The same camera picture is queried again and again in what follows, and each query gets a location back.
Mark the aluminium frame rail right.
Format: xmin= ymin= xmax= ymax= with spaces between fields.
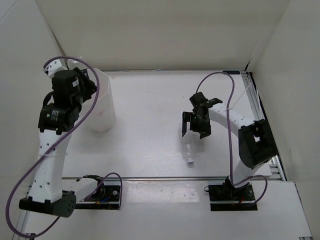
xmin=240 ymin=70 xmax=287 ymax=181

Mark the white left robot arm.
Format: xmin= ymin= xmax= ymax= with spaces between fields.
xmin=19 ymin=58 xmax=100 ymax=218

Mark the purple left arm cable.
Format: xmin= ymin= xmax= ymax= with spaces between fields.
xmin=5 ymin=56 xmax=123 ymax=237

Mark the clear bottle blue cap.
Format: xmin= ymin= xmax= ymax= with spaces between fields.
xmin=182 ymin=138 xmax=195 ymax=166

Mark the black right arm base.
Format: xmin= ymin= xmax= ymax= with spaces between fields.
xmin=204 ymin=183 xmax=258 ymax=212

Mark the white octagonal plastic bin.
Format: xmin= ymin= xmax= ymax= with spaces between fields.
xmin=85 ymin=68 xmax=116 ymax=133

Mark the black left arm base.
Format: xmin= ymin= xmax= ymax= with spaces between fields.
xmin=75 ymin=180 xmax=123 ymax=211

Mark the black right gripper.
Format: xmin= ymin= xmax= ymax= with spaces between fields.
xmin=182 ymin=112 xmax=211 ymax=140

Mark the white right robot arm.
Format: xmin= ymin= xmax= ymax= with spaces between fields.
xmin=181 ymin=92 xmax=278 ymax=200

